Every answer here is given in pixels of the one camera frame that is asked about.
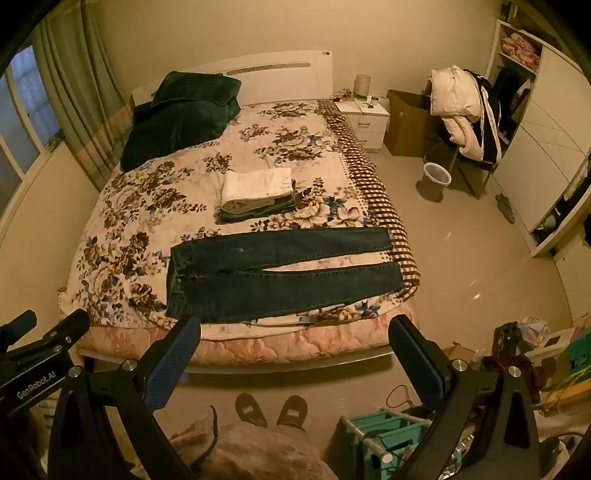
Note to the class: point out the person's fuzzy trouser legs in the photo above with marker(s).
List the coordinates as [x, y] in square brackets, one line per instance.
[258, 452]

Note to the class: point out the green box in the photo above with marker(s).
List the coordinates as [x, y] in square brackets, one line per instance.
[581, 350]

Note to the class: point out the white folded pants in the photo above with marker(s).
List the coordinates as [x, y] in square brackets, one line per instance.
[254, 184]

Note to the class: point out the floral printed blanket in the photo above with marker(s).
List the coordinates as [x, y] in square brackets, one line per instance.
[161, 207]

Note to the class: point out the pink folded bedding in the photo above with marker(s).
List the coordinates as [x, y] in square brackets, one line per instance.
[519, 48]

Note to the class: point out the teal storage rack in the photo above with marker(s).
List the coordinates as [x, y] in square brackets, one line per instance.
[383, 438]

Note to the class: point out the green plaid curtain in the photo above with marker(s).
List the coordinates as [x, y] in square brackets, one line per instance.
[78, 106]

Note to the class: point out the white bed headboard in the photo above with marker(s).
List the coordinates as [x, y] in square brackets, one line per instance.
[277, 78]

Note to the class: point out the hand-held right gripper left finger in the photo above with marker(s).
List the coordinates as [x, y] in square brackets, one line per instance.
[167, 369]

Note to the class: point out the white wardrobe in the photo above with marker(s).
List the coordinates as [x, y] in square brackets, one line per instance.
[545, 124]

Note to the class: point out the person's left slipper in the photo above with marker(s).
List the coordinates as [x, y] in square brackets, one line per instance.
[251, 408]

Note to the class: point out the bed frame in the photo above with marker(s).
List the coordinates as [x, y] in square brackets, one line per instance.
[286, 364]

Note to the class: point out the person's slipper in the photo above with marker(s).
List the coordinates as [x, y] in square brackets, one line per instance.
[251, 408]
[292, 411]

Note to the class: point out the brown cardboard box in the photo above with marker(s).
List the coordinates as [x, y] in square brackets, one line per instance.
[406, 122]

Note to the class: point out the metal frame chair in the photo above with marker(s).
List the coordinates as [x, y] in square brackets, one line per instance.
[466, 177]

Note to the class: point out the person's right slipper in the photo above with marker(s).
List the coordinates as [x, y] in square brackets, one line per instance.
[292, 411]

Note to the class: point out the dark green plush blanket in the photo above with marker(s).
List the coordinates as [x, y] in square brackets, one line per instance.
[184, 115]

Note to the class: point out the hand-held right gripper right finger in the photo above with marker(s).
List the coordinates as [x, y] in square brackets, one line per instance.
[415, 364]

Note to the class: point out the dark folded pants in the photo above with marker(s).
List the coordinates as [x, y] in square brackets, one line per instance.
[258, 216]

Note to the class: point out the dark hanging clothes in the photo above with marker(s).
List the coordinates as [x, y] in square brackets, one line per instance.
[508, 99]

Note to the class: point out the white nightstand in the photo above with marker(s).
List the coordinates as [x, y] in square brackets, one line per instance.
[367, 122]

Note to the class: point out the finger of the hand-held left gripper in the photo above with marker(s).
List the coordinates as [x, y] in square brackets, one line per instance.
[21, 324]
[60, 333]

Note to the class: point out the dark blue jeans pants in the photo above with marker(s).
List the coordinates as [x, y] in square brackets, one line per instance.
[277, 251]

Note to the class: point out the window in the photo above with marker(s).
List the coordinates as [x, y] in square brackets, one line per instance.
[21, 106]

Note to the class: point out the round trash bin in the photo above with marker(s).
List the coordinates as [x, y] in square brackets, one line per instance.
[434, 182]

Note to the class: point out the black white-striped garment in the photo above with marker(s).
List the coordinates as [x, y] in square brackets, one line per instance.
[490, 120]

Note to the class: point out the olive folded pants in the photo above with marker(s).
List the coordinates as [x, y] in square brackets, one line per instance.
[249, 206]

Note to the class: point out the beige table lamp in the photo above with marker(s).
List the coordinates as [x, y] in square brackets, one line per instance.
[363, 85]

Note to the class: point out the small cardboard box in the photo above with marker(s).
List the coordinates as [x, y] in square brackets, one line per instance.
[457, 353]

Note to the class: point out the pink quilted mattress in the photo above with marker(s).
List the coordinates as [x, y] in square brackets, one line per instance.
[277, 345]

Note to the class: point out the pair of shoes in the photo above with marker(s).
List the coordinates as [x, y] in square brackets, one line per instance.
[504, 206]

